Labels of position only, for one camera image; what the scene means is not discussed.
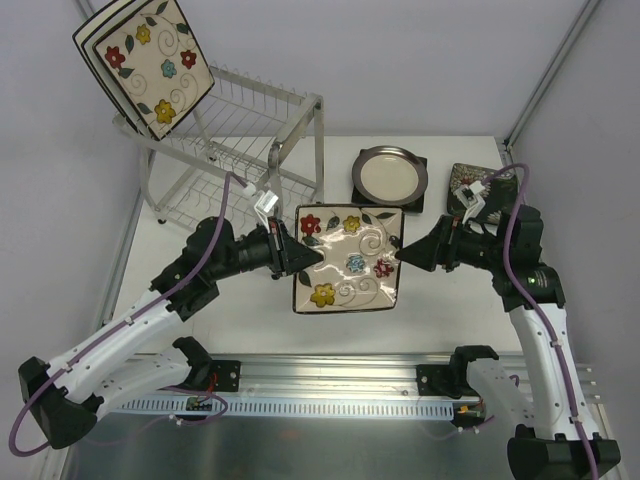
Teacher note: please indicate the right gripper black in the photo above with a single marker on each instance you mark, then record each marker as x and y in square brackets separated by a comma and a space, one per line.
[445, 244]

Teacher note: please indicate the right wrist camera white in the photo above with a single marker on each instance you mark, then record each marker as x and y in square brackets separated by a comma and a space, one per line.
[470, 196]

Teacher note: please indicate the cream floral square plate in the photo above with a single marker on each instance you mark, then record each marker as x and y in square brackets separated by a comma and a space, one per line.
[150, 51]
[358, 271]

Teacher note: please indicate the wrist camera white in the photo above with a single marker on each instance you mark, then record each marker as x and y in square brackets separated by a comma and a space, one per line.
[470, 196]
[264, 202]

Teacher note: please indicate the round cream plate brown rim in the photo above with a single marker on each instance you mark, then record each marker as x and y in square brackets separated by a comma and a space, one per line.
[384, 149]

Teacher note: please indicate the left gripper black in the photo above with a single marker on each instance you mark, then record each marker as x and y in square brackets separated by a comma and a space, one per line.
[275, 251]

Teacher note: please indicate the slotted cable duct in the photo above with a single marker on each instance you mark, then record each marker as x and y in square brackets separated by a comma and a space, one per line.
[190, 405]

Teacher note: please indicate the left aluminium frame post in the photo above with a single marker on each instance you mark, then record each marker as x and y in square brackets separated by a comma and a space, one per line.
[85, 9]

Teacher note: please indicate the aluminium mounting rail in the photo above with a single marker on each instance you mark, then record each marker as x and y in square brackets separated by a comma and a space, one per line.
[325, 376]

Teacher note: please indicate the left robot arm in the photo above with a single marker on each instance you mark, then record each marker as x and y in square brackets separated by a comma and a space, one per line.
[69, 394]

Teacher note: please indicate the aluminium frame post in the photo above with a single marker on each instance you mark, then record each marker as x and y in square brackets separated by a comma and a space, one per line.
[551, 71]
[85, 9]

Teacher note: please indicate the white square plate black rim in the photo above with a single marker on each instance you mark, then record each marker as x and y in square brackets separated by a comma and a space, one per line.
[77, 42]

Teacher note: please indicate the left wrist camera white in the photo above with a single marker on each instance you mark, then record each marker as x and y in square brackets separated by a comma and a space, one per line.
[264, 202]

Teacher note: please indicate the steel two-tier dish rack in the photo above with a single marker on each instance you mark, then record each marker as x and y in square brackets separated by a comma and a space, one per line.
[271, 136]

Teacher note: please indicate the black dahlia square plate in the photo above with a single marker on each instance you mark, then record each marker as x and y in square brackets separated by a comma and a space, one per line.
[501, 191]

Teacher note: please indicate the right aluminium frame post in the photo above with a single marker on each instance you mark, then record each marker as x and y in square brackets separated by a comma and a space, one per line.
[551, 71]

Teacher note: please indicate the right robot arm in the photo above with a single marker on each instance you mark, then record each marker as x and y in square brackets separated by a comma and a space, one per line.
[555, 435]

